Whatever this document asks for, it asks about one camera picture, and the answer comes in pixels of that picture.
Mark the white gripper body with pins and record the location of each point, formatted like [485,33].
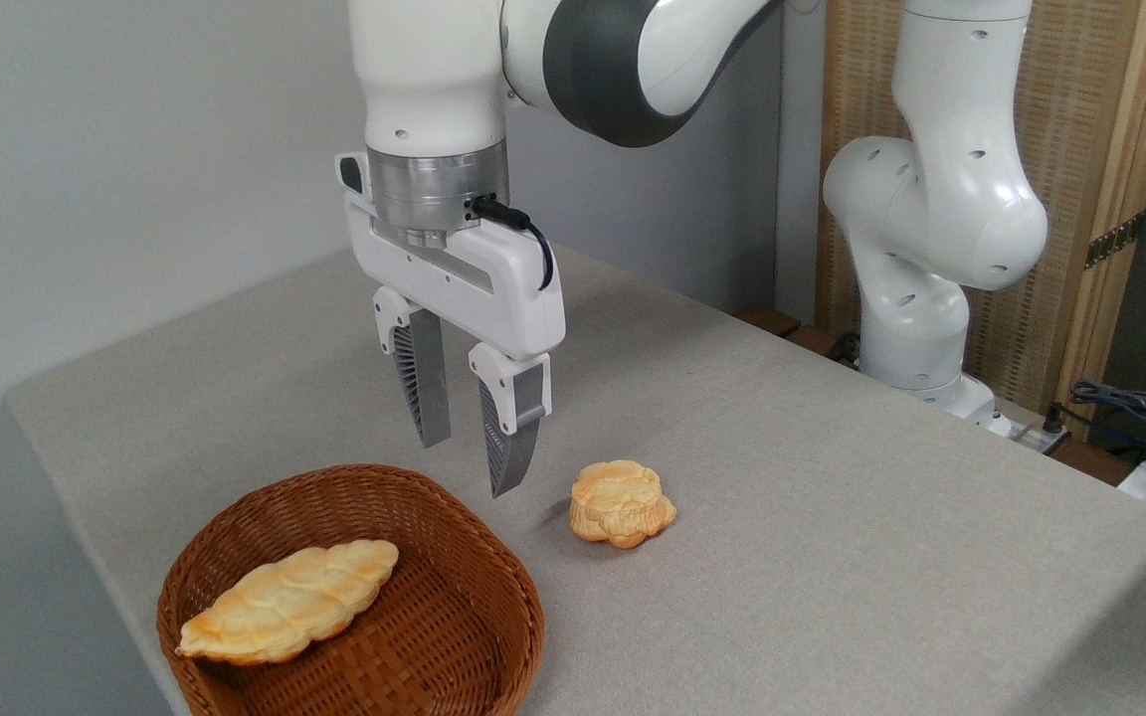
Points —
[493,288]

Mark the brown wicker basket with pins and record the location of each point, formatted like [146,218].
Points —
[434,636]

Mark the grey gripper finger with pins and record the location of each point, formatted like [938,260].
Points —
[426,383]
[513,428]

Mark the white power strip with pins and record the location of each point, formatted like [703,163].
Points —
[1031,436]

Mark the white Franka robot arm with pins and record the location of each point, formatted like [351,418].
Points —
[941,199]

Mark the long braided bread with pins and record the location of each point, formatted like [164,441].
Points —
[294,597]

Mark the round flower-shaped bread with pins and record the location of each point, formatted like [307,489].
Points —
[621,502]

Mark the wooden bamboo folding screen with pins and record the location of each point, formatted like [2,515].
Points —
[1090,109]

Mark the dark metal screen hinge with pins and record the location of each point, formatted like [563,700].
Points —
[1115,239]

